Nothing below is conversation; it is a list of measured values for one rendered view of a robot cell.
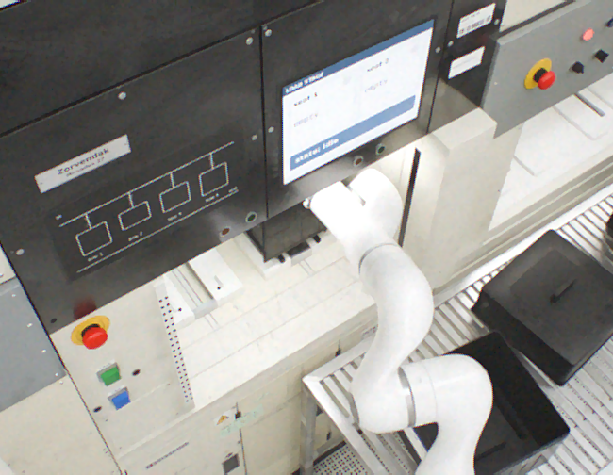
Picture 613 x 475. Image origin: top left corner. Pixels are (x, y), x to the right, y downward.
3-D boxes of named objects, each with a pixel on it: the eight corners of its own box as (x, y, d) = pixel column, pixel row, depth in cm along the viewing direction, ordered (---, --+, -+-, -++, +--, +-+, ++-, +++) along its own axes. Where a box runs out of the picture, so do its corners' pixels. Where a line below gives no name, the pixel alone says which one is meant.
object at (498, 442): (383, 410, 177) (390, 377, 164) (482, 362, 185) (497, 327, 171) (447, 517, 163) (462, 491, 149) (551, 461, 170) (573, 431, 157)
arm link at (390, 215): (417, 204, 128) (365, 155, 156) (349, 270, 130) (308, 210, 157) (449, 238, 132) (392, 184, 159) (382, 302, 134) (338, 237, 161)
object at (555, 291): (561, 388, 181) (577, 363, 171) (469, 309, 194) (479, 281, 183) (631, 318, 193) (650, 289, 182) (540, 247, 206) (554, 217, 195)
